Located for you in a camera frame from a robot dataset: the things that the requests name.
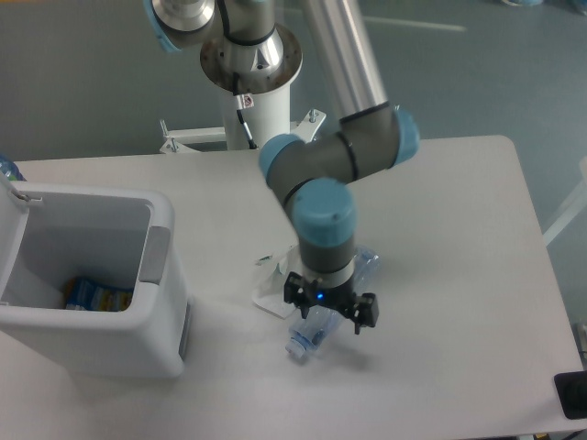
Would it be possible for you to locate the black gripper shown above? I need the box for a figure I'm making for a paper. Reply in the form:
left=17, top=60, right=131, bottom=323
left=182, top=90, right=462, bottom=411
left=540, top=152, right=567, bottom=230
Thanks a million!
left=283, top=271, right=379, bottom=335

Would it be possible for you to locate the clear crushed plastic bottle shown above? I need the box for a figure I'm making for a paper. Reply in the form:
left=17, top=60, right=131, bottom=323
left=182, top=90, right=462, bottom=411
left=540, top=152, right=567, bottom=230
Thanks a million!
left=285, top=246, right=381, bottom=363

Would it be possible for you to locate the white plastic wrapper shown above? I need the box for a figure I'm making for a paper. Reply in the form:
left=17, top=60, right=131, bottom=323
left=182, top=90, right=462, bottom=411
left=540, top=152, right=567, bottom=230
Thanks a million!
left=251, top=245, right=301, bottom=319

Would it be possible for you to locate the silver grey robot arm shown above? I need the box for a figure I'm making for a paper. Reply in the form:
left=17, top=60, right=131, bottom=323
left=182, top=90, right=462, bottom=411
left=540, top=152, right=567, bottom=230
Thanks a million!
left=143, top=1, right=420, bottom=329

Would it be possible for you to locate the white plastic trash can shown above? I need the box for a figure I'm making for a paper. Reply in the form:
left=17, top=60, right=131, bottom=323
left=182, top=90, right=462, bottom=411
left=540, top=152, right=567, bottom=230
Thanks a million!
left=1, top=179, right=192, bottom=378

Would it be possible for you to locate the blue yellow snack packet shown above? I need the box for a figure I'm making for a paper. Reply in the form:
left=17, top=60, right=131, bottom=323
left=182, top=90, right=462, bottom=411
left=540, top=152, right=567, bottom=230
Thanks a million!
left=64, top=277, right=134, bottom=313

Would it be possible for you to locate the black device at table edge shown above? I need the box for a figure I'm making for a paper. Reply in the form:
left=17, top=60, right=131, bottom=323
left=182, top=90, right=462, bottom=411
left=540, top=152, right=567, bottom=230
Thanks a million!
left=554, top=370, right=586, bottom=420

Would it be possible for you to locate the blue capped bottle behind bin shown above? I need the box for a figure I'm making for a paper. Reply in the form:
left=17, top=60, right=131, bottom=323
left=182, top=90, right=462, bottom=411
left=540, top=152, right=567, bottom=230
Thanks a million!
left=0, top=154, right=26, bottom=182

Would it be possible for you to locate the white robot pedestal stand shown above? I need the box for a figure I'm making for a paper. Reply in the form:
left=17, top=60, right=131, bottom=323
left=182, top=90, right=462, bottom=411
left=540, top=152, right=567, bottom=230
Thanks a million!
left=158, top=22, right=327, bottom=155

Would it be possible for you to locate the black cable on pedestal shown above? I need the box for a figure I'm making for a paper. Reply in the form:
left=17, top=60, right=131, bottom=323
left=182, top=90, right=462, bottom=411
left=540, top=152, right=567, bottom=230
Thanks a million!
left=231, top=71, right=260, bottom=150

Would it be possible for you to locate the white frame at right edge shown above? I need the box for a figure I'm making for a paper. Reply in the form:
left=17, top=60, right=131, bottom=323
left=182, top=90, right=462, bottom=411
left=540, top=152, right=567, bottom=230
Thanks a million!
left=542, top=157, right=586, bottom=247

